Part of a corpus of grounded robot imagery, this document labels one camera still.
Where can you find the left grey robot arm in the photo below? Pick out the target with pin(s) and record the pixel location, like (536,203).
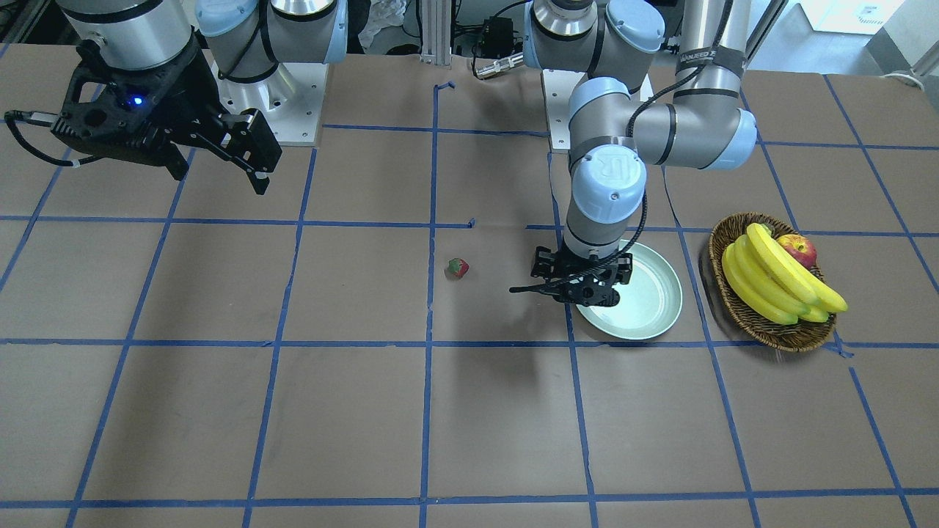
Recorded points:
(696,122)

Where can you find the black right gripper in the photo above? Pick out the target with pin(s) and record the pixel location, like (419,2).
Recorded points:
(185,101)

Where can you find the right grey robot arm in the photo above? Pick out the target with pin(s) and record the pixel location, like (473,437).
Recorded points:
(243,41)

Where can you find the yellow banana bunch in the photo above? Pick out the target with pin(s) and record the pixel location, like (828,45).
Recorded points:
(772,283)

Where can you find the brown wicker basket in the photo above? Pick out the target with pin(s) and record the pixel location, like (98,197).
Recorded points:
(736,318)

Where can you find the red yellow apple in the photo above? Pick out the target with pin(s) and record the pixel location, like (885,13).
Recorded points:
(800,248)

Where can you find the aluminium frame post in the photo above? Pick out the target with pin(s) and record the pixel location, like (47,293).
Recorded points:
(436,21)

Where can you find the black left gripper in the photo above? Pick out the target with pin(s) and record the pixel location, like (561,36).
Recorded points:
(543,262)

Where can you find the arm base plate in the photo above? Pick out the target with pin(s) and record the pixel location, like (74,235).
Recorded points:
(606,115)
(291,98)

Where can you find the pale green plate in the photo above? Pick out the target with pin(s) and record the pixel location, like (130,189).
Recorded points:
(650,303)

